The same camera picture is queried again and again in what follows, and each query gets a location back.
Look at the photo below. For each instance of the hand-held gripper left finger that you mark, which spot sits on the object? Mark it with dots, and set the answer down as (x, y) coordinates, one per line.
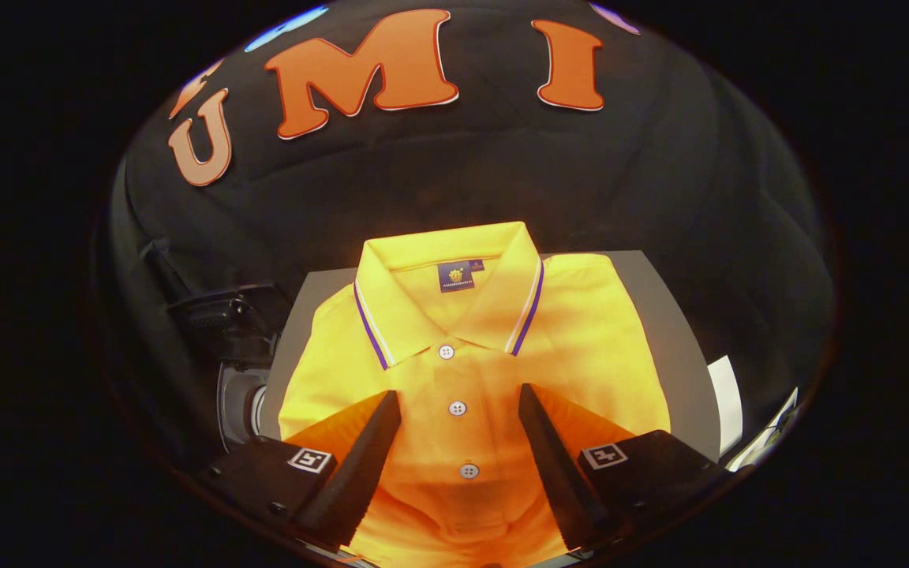
(356, 473)

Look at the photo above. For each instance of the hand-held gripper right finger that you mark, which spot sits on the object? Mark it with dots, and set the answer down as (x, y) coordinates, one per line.
(561, 473)

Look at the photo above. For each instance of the yellow polo shirt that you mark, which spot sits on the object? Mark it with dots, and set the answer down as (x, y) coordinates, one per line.
(454, 315)

